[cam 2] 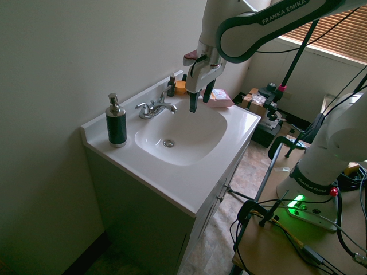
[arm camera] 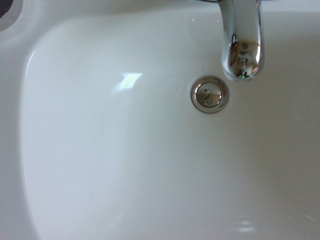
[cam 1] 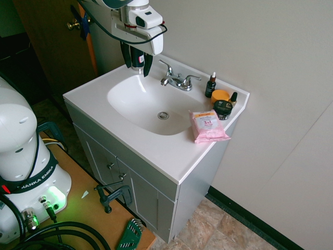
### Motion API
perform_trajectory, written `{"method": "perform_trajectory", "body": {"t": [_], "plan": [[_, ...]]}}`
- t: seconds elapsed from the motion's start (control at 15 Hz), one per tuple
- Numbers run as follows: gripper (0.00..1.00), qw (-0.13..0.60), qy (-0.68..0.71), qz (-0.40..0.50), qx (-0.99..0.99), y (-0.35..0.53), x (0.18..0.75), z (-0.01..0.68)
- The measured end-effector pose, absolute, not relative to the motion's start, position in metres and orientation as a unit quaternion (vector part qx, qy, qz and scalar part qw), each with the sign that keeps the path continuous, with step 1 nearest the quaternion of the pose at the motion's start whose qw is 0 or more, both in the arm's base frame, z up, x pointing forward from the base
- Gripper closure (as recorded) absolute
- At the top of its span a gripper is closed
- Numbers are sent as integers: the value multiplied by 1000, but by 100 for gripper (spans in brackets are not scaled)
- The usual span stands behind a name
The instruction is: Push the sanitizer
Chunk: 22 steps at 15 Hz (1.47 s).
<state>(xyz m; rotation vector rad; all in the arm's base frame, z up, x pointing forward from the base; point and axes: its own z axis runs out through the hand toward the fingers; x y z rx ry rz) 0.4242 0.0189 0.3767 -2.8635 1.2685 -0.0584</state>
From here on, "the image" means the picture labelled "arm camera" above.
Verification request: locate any chrome sink drain stopper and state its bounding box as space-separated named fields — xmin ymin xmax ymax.
xmin=190 ymin=75 xmax=230 ymax=115

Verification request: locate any white ceramic sink basin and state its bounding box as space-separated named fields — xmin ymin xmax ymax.
xmin=0 ymin=0 xmax=320 ymax=240

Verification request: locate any chrome faucet spout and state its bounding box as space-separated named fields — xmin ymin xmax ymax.
xmin=197 ymin=0 xmax=265 ymax=83

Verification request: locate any dark round object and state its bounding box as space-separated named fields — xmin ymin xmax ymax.
xmin=0 ymin=0 xmax=16 ymax=19

